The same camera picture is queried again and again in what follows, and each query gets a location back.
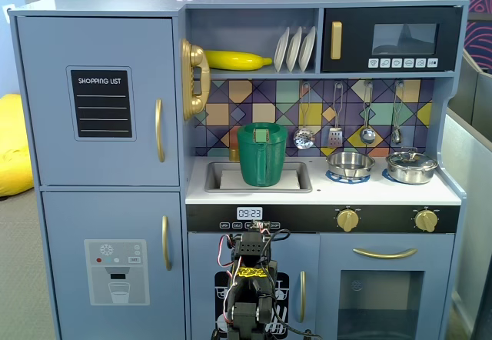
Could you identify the grey toy sink basin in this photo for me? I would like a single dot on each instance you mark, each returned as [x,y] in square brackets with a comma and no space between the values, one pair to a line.
[303,182]

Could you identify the white toy plate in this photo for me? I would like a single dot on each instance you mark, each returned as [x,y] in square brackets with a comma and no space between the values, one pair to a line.
[307,47]
[280,49]
[293,49]

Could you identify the steel hanging whisk utensil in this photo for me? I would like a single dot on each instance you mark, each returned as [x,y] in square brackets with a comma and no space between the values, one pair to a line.
[397,134]

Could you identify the steel skimmer spoon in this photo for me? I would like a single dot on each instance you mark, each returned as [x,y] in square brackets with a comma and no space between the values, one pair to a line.
[304,139]

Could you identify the yellow patterned tape band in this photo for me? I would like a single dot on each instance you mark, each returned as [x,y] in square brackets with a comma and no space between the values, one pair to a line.
[250,272]

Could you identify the green plastic pitcher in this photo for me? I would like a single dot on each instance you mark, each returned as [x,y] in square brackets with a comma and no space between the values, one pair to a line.
[261,159]

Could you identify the grey partition panel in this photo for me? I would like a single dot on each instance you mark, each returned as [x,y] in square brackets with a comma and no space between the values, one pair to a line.
[467,155]

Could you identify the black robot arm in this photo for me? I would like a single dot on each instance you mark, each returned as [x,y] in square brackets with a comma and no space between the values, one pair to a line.
[251,245]

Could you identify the yellow bean bag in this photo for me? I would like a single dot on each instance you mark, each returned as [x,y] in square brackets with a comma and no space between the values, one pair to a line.
[13,144]

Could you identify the steel slotted spatula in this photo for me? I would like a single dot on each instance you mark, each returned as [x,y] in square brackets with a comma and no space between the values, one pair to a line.
[335,137]

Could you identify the blue shopping list cabinet door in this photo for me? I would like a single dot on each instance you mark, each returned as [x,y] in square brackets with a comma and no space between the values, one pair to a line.
[104,163]

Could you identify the steel pan without lid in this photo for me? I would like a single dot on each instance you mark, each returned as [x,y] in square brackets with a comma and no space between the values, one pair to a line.
[350,163]

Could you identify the steel pot with lid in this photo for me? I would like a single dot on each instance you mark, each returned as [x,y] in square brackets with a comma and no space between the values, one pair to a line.
[411,168]

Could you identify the blue oven door with window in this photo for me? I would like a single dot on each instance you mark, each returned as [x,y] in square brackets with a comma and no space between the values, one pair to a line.
[384,270]

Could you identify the gold toy telephone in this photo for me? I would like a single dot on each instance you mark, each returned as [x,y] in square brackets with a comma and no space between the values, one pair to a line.
[194,53]

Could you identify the blue water dispenser cabinet door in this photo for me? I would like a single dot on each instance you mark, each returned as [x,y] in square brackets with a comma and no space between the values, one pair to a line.
[115,217]

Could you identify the blue toy kitchen unit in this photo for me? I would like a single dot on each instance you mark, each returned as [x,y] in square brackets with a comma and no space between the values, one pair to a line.
[269,1]

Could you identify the long straight yellow toy banana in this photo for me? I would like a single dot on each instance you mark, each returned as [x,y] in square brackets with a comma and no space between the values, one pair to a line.
[234,60]

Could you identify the steel ladle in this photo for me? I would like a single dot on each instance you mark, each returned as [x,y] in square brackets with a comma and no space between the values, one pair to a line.
[367,135]

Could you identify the gold stove knob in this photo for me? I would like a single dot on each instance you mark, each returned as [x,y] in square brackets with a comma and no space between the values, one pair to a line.
[348,220]
[425,220]

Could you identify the blue dishwasher door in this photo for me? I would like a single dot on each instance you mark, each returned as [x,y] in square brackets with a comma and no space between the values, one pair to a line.
[296,251]

